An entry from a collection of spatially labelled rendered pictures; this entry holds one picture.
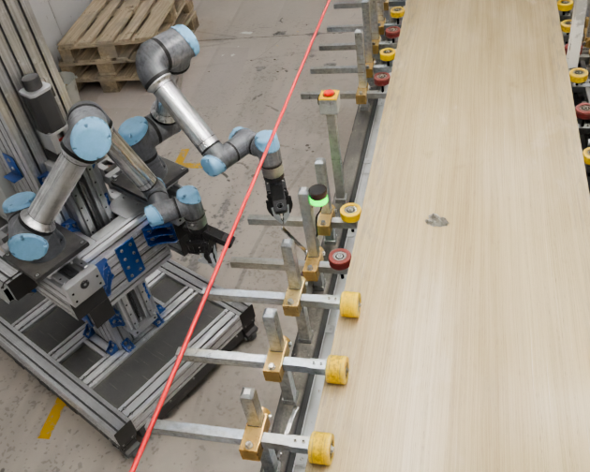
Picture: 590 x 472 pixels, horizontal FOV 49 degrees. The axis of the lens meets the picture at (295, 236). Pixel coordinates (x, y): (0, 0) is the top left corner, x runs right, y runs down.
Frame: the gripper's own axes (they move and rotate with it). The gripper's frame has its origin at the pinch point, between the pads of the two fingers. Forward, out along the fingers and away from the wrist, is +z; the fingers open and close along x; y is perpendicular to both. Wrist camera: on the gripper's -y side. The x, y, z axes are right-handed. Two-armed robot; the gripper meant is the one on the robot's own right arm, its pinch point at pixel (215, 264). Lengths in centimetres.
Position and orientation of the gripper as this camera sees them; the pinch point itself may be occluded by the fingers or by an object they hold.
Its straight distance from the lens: 246.9
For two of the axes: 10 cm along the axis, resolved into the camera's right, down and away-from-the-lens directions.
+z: 1.4, 7.4, 6.6
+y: -9.7, -0.4, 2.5
